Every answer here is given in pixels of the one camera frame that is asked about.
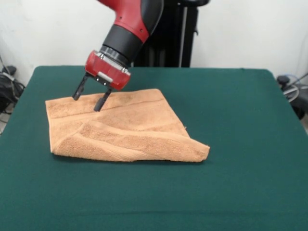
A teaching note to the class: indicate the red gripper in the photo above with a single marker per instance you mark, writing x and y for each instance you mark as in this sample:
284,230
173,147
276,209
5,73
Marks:
108,72

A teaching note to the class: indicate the tan terry towel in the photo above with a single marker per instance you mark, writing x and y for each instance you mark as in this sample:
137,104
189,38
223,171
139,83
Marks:
134,134

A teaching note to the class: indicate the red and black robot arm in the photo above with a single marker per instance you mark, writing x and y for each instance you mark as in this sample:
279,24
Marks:
130,31

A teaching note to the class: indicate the black chair base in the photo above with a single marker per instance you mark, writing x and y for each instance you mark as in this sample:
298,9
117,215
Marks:
9,84

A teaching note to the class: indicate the dark green table cloth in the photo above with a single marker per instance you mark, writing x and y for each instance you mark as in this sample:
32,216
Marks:
192,180

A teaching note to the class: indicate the grey chair base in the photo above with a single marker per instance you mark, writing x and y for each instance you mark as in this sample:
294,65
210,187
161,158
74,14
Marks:
296,101

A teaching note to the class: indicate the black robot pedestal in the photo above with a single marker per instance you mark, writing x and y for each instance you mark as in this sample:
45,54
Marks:
178,36

